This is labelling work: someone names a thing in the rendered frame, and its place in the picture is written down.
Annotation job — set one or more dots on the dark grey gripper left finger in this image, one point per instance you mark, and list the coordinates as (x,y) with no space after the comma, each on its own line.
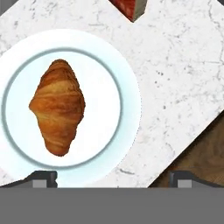
(43,177)

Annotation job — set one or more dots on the white round plate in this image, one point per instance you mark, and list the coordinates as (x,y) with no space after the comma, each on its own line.
(116,87)

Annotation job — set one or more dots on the red and beige block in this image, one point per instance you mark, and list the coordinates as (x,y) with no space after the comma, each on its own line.
(128,7)

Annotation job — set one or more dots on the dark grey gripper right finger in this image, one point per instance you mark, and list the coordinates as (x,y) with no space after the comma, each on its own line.
(182,176)

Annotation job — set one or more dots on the golden brown croissant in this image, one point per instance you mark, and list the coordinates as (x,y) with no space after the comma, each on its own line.
(58,108)

